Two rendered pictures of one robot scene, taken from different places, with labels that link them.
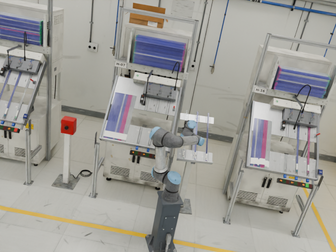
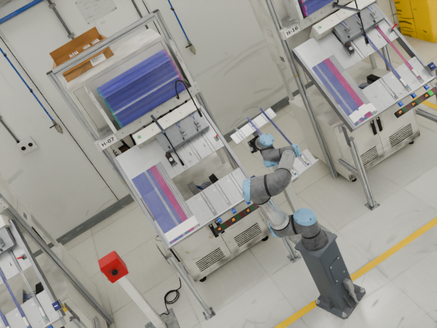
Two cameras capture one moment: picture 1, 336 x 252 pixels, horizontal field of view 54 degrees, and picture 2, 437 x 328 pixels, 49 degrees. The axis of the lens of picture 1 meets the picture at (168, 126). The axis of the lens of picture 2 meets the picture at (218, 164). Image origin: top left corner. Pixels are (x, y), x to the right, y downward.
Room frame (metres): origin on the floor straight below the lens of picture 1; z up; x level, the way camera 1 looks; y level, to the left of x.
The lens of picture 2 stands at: (0.38, 0.45, 2.58)
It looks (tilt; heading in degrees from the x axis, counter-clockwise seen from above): 32 degrees down; 352
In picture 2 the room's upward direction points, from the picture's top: 28 degrees counter-clockwise
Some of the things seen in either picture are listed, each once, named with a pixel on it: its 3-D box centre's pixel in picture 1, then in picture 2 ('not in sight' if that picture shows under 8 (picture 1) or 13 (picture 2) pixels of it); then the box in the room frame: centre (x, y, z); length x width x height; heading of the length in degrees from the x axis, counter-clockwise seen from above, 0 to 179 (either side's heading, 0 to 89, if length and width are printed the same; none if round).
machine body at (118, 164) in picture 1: (140, 150); (206, 214); (3.46, 0.27, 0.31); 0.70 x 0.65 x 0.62; 89
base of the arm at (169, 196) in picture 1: (171, 192); (313, 235); (2.34, -0.13, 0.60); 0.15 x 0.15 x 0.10
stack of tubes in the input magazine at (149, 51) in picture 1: (159, 53); (142, 88); (3.34, 0.22, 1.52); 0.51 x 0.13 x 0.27; 89
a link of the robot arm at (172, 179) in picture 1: (172, 180); (305, 221); (2.34, -0.12, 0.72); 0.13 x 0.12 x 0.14; 56
